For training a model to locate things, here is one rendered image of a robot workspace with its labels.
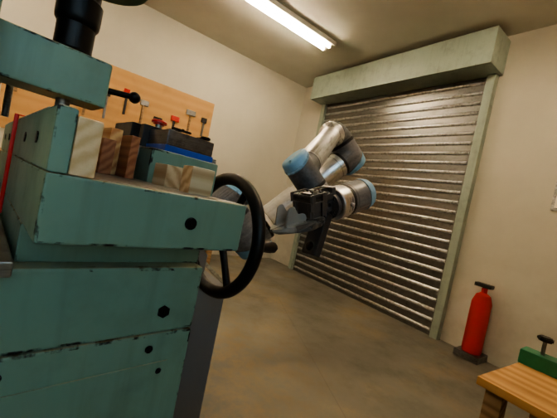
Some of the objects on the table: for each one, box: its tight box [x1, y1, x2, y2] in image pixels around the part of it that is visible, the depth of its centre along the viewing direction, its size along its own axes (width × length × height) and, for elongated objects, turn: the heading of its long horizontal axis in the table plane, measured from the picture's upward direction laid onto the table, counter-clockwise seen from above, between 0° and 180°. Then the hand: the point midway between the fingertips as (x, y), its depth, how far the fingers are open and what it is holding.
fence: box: [1, 104, 79, 174], centre depth 46 cm, size 60×2×6 cm, turn 143°
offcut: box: [179, 165, 216, 197], centre depth 41 cm, size 3×3×4 cm
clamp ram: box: [115, 122, 144, 155], centre depth 58 cm, size 9×8×9 cm
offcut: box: [152, 163, 183, 189], centre depth 49 cm, size 4×4×3 cm
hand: (275, 232), depth 70 cm, fingers closed
